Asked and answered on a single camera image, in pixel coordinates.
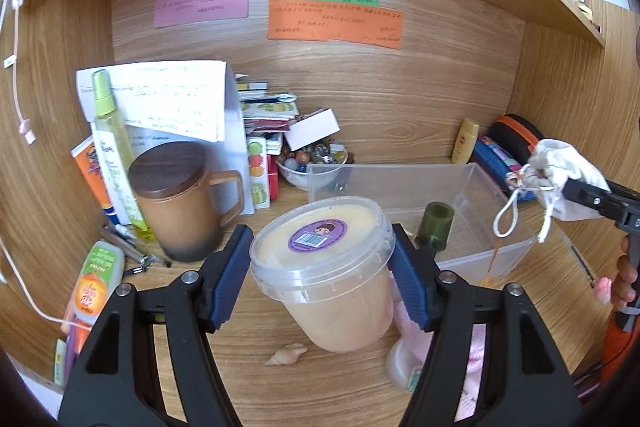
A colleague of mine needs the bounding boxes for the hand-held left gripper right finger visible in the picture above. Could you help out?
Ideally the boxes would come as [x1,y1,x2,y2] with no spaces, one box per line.
[387,222,586,427]

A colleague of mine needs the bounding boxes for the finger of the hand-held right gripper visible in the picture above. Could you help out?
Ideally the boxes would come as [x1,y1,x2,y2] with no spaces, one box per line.
[561,177,618,222]

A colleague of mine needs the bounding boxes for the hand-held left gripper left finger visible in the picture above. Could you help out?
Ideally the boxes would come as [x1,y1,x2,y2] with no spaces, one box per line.
[57,223,256,427]

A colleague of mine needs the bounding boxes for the white drawstring pouch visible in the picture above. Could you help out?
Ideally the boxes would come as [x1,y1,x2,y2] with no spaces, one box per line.
[494,139,613,248]

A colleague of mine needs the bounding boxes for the pink mesh loofah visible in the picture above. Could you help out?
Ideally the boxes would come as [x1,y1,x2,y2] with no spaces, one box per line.
[390,284,488,418]

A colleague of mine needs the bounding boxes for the olive green small bottle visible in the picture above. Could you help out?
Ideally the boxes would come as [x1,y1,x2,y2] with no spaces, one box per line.
[416,202,455,253]

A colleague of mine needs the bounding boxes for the clear plastic tub purple label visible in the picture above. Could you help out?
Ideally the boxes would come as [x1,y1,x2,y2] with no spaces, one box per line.
[248,196,398,354]

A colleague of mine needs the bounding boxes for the clear plastic storage bin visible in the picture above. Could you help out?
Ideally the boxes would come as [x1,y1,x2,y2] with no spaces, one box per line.
[306,162,538,280]

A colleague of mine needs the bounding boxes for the beige seashell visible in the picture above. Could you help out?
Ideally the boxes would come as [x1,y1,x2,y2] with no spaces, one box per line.
[265,343,307,367]

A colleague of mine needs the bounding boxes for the wooden desktop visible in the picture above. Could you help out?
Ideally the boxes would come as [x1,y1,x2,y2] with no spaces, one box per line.
[30,147,621,427]

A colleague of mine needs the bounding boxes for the person's right hand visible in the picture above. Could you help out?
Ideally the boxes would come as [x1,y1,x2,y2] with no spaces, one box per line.
[614,237,640,310]

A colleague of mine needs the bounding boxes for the brown mug with wooden lid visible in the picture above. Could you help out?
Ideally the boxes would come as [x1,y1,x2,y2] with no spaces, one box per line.
[129,142,246,264]

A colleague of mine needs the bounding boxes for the small pink charm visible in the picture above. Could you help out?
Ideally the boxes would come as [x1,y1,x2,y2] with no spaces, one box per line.
[592,277,612,305]

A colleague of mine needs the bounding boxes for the black orange zip case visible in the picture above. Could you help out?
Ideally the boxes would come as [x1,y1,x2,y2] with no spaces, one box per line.
[487,113,546,168]

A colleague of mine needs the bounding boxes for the translucent round container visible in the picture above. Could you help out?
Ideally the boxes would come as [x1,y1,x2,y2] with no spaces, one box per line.
[386,339,426,393]

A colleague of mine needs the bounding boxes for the blue packet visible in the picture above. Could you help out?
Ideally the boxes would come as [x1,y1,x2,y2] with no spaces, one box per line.
[472,136,526,202]

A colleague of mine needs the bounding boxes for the fruit print box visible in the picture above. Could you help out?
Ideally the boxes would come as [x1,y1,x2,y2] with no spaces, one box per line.
[246,134,281,210]

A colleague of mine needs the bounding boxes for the glass bowl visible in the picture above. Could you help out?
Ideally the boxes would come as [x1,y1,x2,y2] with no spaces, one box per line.
[275,149,353,192]

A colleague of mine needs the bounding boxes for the yellow tube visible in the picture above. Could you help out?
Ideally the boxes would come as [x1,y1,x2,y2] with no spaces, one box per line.
[451,117,480,164]

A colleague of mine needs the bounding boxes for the orange white tube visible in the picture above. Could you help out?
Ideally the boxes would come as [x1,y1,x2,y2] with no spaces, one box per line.
[70,241,126,325]

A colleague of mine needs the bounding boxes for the pile of glass marbles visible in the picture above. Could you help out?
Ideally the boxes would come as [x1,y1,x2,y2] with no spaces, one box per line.
[279,142,351,172]

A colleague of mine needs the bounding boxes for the white paper folder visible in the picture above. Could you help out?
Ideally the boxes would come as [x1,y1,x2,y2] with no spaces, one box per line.
[76,62,251,218]

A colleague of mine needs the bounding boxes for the white cardboard box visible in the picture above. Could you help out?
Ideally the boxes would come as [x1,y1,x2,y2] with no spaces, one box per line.
[283,108,342,152]

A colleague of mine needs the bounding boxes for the orange purple tube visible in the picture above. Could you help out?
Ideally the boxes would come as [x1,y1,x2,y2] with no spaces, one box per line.
[60,319,93,385]

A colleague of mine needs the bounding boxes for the stack of small books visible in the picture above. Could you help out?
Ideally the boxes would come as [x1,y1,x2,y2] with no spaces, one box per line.
[235,74,301,158]

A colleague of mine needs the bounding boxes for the orange box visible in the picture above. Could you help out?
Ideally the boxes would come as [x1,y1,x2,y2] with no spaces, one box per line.
[70,136,121,225]

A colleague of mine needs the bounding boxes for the white handwritten paper sheets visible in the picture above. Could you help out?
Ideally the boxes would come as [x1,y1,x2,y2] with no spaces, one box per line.
[107,61,228,142]

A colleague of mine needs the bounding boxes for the yellow-green spray bottle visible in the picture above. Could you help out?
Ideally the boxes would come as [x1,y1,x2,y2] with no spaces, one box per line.
[91,69,156,243]

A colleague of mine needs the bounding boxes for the orange paper note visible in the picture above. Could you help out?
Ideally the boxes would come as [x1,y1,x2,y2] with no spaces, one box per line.
[266,0,404,50]

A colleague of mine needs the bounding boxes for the white cable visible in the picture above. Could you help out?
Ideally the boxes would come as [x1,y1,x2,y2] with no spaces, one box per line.
[0,237,76,323]

